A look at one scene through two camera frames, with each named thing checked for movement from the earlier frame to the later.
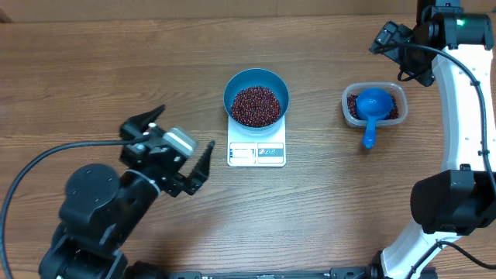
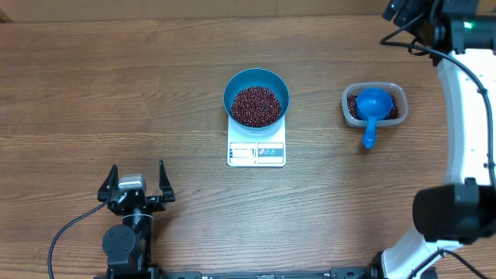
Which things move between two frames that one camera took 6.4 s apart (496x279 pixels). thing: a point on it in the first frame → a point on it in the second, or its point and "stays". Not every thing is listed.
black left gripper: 183,184 → 168,194
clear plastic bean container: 396,115 stays
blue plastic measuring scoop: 373,104 stays
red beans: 353,113 stays
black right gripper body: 415,63 → 415,8
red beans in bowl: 256,107 stays
